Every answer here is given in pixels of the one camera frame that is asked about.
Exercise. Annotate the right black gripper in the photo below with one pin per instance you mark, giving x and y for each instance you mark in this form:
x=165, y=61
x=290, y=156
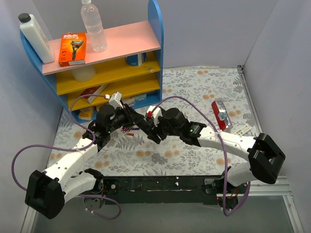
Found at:
x=160, y=124

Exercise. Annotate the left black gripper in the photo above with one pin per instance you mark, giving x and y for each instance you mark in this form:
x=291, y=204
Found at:
x=129, y=114

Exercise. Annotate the large black remote control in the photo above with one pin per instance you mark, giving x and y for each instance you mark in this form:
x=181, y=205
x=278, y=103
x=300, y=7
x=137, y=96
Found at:
x=145, y=127

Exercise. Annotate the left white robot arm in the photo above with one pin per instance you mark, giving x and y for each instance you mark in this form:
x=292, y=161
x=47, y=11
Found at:
x=49, y=190

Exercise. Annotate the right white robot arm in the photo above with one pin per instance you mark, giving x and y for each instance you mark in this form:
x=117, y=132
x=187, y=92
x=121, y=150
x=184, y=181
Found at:
x=264, y=158

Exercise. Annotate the pile of small batteries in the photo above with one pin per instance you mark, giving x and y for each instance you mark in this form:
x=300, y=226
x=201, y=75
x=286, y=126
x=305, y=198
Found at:
x=128, y=129

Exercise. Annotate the small white remote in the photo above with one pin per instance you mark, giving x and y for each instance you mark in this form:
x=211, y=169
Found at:
x=243, y=130

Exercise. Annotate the blue pink yellow shelf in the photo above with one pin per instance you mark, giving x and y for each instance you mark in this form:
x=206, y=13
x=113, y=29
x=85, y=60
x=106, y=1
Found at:
x=111, y=67

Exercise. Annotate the red white carton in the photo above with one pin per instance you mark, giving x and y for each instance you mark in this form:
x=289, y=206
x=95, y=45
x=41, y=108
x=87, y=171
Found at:
x=92, y=90

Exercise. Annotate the yellow box bottom shelf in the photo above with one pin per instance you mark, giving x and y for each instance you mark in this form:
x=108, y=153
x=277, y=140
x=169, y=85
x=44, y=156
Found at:
x=87, y=113

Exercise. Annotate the blue white can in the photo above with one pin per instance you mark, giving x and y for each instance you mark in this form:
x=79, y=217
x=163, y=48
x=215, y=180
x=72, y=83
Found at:
x=136, y=60

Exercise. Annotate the white jar on shelf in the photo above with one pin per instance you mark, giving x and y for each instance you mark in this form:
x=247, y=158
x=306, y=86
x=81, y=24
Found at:
x=84, y=74

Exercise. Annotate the red toothpaste box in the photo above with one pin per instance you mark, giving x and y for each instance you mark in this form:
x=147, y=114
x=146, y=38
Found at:
x=222, y=116

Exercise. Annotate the orange razor box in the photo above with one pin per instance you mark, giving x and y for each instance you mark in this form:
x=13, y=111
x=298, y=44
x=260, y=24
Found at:
x=72, y=49

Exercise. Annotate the clear plastic water bottle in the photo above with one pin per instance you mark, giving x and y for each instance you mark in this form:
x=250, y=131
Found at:
x=93, y=24

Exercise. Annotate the white bottle black cap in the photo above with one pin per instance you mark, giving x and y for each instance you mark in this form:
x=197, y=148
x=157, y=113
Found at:
x=36, y=37

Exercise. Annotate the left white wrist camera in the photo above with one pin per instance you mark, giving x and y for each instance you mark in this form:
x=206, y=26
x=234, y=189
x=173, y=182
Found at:
x=114, y=100

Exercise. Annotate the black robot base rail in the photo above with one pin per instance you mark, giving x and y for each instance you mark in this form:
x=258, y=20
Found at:
x=205, y=189

